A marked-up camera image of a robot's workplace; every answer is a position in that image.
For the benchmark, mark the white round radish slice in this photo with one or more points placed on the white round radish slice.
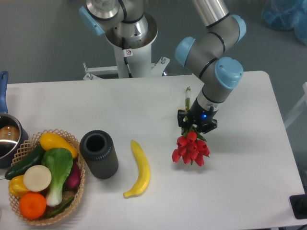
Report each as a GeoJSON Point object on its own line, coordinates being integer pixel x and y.
{"type": "Point", "coordinates": [37, 178]}

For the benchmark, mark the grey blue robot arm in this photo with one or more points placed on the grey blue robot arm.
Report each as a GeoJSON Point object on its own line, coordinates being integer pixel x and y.
{"type": "Point", "coordinates": [204, 58]}

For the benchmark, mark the dark green cucumber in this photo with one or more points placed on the dark green cucumber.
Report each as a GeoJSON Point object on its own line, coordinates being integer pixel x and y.
{"type": "Point", "coordinates": [31, 159]}

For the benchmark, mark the green chili pepper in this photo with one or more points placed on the green chili pepper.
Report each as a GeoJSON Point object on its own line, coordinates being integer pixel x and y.
{"type": "Point", "coordinates": [60, 209]}

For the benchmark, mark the woven wicker basket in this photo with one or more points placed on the woven wicker basket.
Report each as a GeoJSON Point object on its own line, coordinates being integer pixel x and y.
{"type": "Point", "coordinates": [26, 147]}

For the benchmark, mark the blue handled saucepan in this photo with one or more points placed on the blue handled saucepan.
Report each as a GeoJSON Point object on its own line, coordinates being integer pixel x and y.
{"type": "Point", "coordinates": [12, 134]}

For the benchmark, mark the white frame at right edge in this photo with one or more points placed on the white frame at right edge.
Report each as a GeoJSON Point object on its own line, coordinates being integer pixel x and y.
{"type": "Point", "coordinates": [297, 109]}

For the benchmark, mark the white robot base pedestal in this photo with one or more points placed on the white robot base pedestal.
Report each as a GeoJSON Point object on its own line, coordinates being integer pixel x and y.
{"type": "Point", "coordinates": [132, 44]}

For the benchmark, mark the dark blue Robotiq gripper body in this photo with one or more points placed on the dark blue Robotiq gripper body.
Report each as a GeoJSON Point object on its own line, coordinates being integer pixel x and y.
{"type": "Point", "coordinates": [201, 110]}

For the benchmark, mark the yellow squash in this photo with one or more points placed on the yellow squash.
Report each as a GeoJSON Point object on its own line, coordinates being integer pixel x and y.
{"type": "Point", "coordinates": [51, 140]}

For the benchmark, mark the orange fruit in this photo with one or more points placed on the orange fruit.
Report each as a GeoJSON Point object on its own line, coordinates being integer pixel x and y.
{"type": "Point", "coordinates": [32, 205]}

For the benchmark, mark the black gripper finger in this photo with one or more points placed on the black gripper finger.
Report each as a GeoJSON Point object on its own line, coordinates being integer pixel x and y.
{"type": "Point", "coordinates": [182, 118]}
{"type": "Point", "coordinates": [207, 126]}

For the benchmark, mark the yellow banana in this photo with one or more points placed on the yellow banana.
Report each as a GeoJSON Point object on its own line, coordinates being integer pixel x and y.
{"type": "Point", "coordinates": [144, 171]}

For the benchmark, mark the dark grey ribbed vase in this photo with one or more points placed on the dark grey ribbed vase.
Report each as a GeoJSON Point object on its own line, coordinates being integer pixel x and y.
{"type": "Point", "coordinates": [98, 151]}

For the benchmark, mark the red tulip bouquet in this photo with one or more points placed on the red tulip bouquet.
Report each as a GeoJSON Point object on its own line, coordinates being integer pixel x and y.
{"type": "Point", "coordinates": [191, 147]}

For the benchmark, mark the blue plastic bag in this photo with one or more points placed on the blue plastic bag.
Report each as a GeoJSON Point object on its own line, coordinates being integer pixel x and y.
{"type": "Point", "coordinates": [286, 15]}

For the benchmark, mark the black device at table edge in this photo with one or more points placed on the black device at table edge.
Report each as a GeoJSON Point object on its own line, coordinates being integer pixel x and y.
{"type": "Point", "coordinates": [299, 206]}

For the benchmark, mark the yellow bell pepper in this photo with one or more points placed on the yellow bell pepper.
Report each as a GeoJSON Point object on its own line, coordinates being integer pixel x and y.
{"type": "Point", "coordinates": [17, 187]}

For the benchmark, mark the green bok choy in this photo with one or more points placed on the green bok choy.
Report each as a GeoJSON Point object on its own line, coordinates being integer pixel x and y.
{"type": "Point", "coordinates": [59, 161]}

